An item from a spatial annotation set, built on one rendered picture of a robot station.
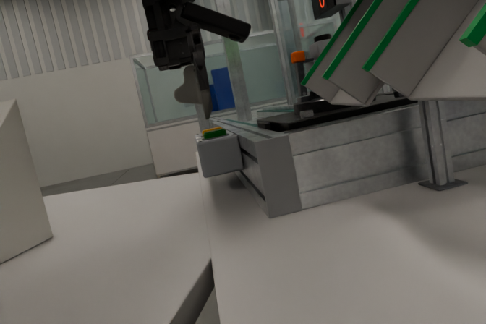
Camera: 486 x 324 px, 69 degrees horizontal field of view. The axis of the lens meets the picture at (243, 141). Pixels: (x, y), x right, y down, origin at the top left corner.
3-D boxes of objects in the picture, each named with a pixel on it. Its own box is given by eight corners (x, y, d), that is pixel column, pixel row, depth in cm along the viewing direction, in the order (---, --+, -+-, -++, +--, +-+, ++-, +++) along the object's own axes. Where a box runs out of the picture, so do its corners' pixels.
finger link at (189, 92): (180, 124, 61) (168, 70, 60) (214, 117, 61) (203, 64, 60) (180, 125, 58) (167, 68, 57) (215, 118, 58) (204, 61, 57)
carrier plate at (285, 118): (290, 137, 50) (288, 121, 49) (257, 129, 73) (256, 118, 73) (445, 103, 53) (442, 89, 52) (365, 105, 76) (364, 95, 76)
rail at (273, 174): (269, 218, 45) (252, 134, 44) (216, 148, 133) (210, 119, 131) (310, 208, 46) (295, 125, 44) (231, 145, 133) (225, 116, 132)
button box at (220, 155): (203, 178, 58) (195, 142, 58) (199, 161, 79) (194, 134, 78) (244, 169, 59) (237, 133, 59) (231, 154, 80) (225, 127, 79)
